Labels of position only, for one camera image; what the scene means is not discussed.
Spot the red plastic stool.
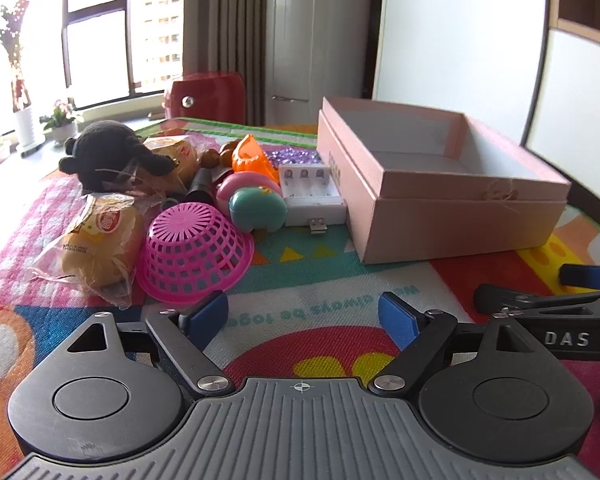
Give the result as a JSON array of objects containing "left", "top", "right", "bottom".
[{"left": 162, "top": 70, "right": 247, "bottom": 125}]

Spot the colourful cartoon play mat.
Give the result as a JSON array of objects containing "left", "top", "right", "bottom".
[{"left": 0, "top": 116, "right": 600, "bottom": 480}]

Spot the magenta plastic basket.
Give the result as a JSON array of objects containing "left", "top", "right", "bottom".
[{"left": 135, "top": 203, "right": 254, "bottom": 306}]

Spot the orange plastic toy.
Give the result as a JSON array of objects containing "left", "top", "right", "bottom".
[{"left": 232, "top": 134, "right": 279, "bottom": 183}]

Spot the packaged bread rear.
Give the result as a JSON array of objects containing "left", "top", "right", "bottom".
[{"left": 136, "top": 136, "right": 199, "bottom": 194}]

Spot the black plush toy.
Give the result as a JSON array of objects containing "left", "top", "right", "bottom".
[{"left": 58, "top": 120, "right": 176, "bottom": 192}]

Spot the pink cardboard box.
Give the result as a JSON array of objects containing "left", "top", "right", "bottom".
[{"left": 317, "top": 98, "right": 570, "bottom": 264}]

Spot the white battery charger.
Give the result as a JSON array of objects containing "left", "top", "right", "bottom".
[{"left": 278, "top": 164, "right": 348, "bottom": 234}]

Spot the pink and teal toy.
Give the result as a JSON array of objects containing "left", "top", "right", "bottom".
[{"left": 215, "top": 171, "right": 288, "bottom": 233}]

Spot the tall plant white pot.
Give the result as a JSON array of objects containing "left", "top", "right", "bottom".
[{"left": 0, "top": 0, "right": 40, "bottom": 153}]

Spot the black cylinder flashlight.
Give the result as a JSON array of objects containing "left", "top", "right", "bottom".
[{"left": 184, "top": 166, "right": 233, "bottom": 206}]

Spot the brown curtain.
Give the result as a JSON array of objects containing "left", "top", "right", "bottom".
[{"left": 183, "top": 0, "right": 266, "bottom": 126}]

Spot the purple bead bag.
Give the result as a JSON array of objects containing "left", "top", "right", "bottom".
[{"left": 264, "top": 146, "right": 322, "bottom": 168}]

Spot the brown round toy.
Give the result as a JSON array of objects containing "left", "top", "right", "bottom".
[{"left": 199, "top": 140, "right": 239, "bottom": 169}]

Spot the packaged bread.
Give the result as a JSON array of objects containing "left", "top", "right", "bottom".
[
  {"left": 136, "top": 136, "right": 199, "bottom": 194},
  {"left": 31, "top": 193, "right": 145, "bottom": 309}
]

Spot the small flowering potted plant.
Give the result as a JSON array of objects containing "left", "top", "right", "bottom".
[{"left": 38, "top": 98, "right": 83, "bottom": 145}]

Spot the packaged bread front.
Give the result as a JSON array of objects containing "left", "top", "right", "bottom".
[{"left": 31, "top": 193, "right": 145, "bottom": 309}]

